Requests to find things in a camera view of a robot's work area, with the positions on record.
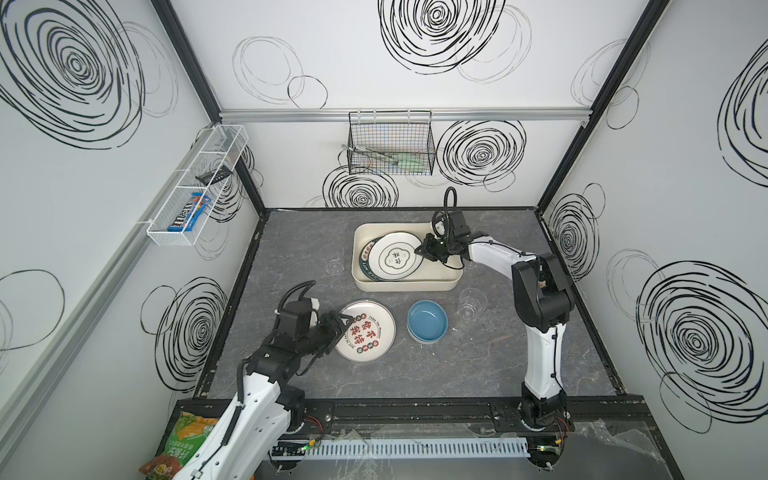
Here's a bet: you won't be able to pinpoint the cream plate green motif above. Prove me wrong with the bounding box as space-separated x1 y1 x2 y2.
369 231 424 282

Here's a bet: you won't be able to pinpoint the green rim plate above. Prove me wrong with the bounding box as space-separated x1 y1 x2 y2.
359 237 383 282

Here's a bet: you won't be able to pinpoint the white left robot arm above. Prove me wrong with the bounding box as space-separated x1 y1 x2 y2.
174 297 354 479

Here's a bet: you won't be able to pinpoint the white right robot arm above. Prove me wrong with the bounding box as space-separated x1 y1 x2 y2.
416 208 575 431

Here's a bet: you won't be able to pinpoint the cream plastic bin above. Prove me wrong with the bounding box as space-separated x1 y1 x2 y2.
351 223 463 292

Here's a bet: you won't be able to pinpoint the clear plastic cup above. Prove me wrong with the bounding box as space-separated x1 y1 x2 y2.
322 251 345 276
456 288 487 322

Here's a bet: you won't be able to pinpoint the blue bowl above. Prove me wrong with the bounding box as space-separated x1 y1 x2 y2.
407 300 448 344

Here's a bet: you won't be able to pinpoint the green item in basket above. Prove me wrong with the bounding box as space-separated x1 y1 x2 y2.
394 153 433 175

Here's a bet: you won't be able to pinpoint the metal tongs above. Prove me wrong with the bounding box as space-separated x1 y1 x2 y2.
341 144 399 165

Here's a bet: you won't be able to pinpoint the green snack bag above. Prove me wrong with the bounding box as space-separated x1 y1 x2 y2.
139 412 218 479

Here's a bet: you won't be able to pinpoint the blue candy packet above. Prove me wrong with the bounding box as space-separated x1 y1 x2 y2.
167 193 210 233

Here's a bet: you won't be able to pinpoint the black remote control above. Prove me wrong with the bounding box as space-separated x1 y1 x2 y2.
195 165 232 186

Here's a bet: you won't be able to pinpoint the black wire basket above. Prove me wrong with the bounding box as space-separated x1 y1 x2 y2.
344 109 437 176

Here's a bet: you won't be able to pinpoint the clear wall shelf basket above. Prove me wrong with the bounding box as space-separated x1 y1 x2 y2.
146 124 248 247

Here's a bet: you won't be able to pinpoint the white slotted cable duct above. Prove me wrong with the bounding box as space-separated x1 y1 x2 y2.
268 437 530 461

